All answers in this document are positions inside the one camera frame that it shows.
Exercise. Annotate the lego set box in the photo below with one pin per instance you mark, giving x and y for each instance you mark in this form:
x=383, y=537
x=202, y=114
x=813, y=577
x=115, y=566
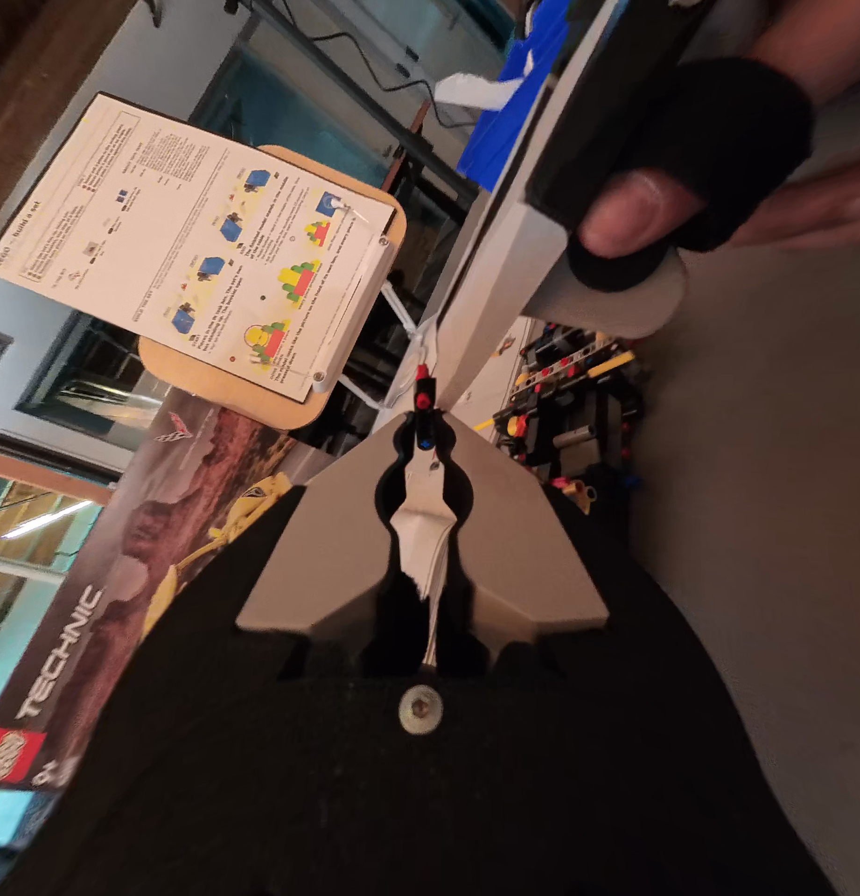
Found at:
x=87, y=630

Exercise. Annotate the red lego axle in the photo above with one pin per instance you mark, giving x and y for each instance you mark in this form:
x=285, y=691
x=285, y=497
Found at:
x=421, y=401

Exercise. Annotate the white paper slip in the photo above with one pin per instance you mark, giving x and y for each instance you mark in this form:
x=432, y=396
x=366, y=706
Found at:
x=465, y=89

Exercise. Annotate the printed instruction sheet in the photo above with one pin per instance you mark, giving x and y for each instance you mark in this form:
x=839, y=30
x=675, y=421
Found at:
x=157, y=231

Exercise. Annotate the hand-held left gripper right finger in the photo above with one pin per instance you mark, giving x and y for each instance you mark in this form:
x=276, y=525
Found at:
x=528, y=560

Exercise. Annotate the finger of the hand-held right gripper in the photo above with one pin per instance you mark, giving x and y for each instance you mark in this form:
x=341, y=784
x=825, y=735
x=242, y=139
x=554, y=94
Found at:
x=500, y=266

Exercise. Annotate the person's right hand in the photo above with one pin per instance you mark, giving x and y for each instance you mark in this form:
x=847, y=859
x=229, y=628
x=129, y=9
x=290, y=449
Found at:
x=640, y=210

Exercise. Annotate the blue plastic bin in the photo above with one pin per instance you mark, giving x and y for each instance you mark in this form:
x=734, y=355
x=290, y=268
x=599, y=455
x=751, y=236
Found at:
x=514, y=140

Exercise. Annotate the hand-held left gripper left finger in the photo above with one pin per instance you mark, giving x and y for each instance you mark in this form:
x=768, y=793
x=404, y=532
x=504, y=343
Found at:
x=325, y=560

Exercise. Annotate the black lego connector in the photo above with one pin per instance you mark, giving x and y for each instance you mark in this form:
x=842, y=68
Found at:
x=425, y=420

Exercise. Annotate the lego car model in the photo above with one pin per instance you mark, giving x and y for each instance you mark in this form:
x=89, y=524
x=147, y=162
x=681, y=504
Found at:
x=577, y=420

